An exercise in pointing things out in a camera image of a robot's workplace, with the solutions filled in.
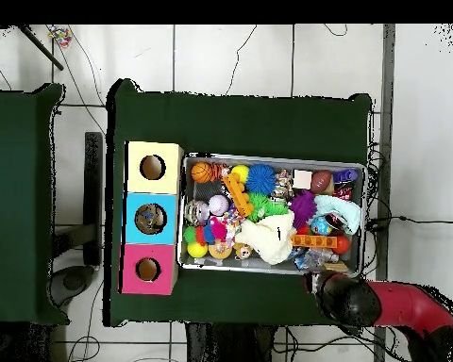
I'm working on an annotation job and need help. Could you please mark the grey round base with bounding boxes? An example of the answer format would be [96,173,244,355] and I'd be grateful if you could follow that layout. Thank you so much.
[51,265,99,306]

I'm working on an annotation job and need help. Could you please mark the purple spiky ball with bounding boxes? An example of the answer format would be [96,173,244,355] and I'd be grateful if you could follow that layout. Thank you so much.
[290,191,318,229]

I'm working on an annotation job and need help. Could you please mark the small colourful item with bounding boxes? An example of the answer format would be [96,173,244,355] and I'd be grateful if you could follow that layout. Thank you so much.
[48,25,74,48]

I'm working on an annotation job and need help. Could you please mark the small orange basketball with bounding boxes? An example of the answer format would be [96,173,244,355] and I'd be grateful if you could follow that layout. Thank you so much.
[191,161,215,185]

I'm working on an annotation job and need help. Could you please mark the black stick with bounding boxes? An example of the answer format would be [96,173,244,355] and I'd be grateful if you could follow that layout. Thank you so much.
[14,25,65,72]

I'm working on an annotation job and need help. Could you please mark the long orange toy brick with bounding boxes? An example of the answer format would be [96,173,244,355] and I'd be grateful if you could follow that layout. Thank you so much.
[290,233,340,250]

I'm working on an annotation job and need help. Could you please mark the blue spiky ball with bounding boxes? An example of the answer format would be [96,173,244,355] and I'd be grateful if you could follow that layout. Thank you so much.
[245,163,278,196]

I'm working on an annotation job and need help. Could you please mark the orange toy brick round studs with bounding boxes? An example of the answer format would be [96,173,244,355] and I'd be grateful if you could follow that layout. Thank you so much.
[224,173,256,220]

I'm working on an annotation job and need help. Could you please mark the clear shallow mesh bin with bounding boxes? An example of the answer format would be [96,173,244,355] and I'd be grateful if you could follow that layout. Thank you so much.
[177,153,367,279]

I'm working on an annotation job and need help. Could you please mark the light blue cloth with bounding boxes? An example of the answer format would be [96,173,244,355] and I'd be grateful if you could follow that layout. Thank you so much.
[314,194,362,237]

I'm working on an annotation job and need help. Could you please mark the brown toy football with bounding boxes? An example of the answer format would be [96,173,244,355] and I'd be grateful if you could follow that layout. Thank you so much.
[310,170,334,194]

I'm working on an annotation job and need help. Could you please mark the black upright bar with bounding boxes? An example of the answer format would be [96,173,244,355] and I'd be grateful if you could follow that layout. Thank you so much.
[83,131,106,267]

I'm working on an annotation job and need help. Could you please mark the yellow ball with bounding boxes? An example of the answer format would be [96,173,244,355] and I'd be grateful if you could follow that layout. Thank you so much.
[230,165,250,186]

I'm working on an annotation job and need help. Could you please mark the cream knitted cloth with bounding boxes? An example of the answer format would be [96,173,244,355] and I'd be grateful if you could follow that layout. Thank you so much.
[233,210,297,265]

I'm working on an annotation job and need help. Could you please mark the dark green side table cloth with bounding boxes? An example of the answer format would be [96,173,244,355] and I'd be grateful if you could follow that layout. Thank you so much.
[0,82,68,327]

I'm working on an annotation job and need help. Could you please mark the wooden box three holes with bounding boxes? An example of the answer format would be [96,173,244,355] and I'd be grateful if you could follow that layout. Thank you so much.
[120,140,186,295]

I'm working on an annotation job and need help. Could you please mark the green spiky ball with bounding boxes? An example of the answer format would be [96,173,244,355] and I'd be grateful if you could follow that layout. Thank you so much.
[247,192,288,222]

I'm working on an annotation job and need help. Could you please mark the black power cable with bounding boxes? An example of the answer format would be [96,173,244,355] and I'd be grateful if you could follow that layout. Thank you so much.
[365,213,453,231]

